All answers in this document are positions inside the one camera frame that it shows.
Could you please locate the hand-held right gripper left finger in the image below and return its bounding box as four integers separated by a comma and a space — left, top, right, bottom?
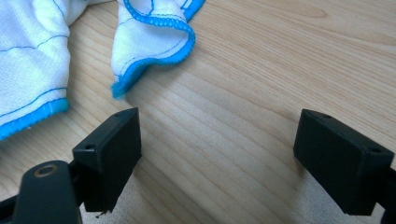
72, 107, 143, 215

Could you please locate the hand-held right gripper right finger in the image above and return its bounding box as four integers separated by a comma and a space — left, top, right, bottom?
292, 108, 395, 217

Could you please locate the white cloth with blue trim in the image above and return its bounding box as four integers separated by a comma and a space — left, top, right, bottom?
0, 0, 206, 142

